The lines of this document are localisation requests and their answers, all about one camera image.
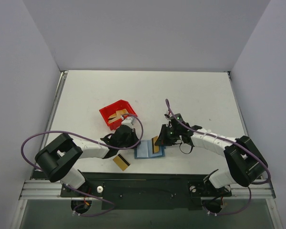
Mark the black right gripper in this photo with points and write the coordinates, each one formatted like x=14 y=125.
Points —
x=163 y=135

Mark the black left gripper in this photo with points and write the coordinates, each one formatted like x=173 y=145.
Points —
x=123 y=130

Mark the blue leather card holder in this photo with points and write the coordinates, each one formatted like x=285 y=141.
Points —
x=145 y=151

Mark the red plastic bin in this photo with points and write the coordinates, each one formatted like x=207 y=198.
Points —
x=112 y=108

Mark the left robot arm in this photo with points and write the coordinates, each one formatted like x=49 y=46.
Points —
x=57 y=159

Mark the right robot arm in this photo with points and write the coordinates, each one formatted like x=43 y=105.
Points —
x=219 y=144

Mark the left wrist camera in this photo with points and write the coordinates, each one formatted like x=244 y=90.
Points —
x=128 y=121

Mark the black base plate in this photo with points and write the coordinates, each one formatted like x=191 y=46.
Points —
x=132 y=191

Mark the right aluminium side rail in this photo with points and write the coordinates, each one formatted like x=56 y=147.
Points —
x=243 y=124

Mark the aluminium front rail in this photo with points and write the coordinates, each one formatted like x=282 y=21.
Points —
x=45 y=190

